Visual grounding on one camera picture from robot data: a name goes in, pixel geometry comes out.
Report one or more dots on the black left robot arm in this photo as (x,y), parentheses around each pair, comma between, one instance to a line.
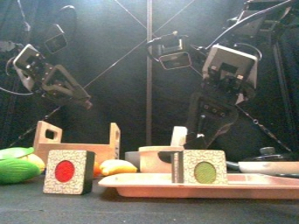
(64,20)

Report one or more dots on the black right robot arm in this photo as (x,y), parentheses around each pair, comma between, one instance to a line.
(265,17)

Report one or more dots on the sushi block with green circle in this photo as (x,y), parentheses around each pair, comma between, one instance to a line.
(205,172)

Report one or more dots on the sushi block with red circle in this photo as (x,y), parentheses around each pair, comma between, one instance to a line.
(64,171)

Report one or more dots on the white toy kitchen appliance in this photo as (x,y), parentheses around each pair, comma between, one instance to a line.
(179,135)

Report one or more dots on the wooden toy crate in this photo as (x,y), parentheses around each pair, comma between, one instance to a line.
(78,148)

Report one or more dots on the dark pan lid with knob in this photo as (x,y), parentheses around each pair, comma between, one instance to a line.
(269,157)

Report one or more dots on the toy frying pan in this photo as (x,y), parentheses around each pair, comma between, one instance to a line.
(269,168)

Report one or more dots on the yellow toy banana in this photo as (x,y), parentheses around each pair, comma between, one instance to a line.
(117,167)

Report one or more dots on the pink plastic tray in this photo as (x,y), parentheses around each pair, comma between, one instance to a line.
(155,186)

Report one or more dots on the green and yellow toy corn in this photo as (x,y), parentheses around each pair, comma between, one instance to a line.
(18,170)

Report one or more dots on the vertical metal frame pole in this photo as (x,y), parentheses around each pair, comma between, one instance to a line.
(149,102)

